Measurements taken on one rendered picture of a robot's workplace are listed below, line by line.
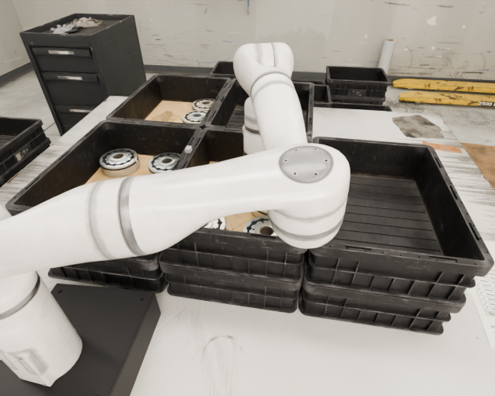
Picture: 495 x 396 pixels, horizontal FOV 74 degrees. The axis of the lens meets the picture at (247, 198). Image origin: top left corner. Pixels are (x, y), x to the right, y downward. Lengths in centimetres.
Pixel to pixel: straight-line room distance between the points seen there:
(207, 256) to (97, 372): 26
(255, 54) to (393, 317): 57
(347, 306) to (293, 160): 44
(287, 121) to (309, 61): 363
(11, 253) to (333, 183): 34
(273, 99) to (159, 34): 387
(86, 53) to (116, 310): 180
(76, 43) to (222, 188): 203
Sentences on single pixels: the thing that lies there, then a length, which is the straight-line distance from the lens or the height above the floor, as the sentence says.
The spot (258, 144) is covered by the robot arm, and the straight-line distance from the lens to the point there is 65.
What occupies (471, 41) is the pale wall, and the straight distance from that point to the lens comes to 440.
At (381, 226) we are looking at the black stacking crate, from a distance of 81.
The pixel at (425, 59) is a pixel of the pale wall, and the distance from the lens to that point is 430.
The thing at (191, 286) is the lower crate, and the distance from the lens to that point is 75.
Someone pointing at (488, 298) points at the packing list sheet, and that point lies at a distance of 95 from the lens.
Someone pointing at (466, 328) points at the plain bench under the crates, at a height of 70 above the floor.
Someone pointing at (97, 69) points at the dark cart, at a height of 71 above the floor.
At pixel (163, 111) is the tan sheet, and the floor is 83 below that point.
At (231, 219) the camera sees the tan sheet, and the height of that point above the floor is 83.
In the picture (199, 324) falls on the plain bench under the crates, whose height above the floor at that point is 70.
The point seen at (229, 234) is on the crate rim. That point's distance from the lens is 59.
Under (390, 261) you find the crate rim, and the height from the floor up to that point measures 92.
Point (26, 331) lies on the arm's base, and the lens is 59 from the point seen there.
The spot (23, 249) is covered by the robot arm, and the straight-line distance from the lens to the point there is 42.
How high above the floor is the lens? 135
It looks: 39 degrees down
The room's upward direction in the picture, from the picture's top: straight up
